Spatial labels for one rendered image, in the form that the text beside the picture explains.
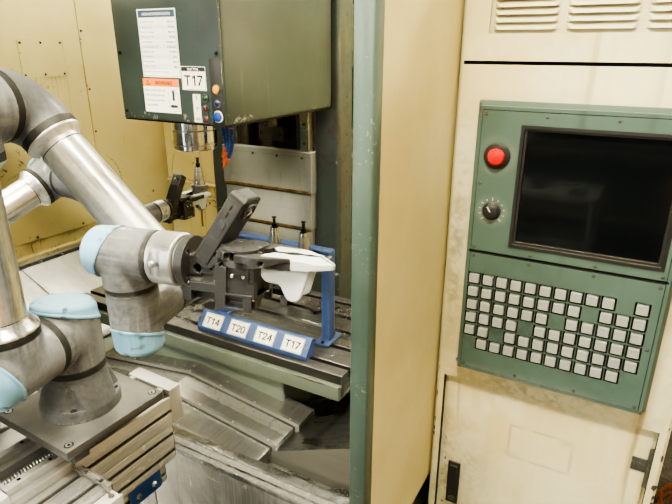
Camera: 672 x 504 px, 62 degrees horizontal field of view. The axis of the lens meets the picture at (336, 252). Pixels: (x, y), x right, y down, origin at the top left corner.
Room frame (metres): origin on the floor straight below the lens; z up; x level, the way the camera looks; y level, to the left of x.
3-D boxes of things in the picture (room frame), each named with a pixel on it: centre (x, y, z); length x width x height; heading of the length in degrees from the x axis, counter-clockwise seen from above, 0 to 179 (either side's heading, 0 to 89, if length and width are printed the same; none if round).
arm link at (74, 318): (0.95, 0.52, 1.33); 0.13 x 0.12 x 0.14; 163
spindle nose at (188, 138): (2.07, 0.52, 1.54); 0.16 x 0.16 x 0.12
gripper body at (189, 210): (1.96, 0.58, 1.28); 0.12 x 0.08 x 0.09; 151
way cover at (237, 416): (1.62, 0.54, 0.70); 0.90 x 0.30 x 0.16; 61
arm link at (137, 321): (0.76, 0.29, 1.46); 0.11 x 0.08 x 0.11; 163
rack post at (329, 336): (1.67, 0.03, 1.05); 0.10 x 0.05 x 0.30; 151
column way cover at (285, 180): (2.46, 0.30, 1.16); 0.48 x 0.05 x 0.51; 61
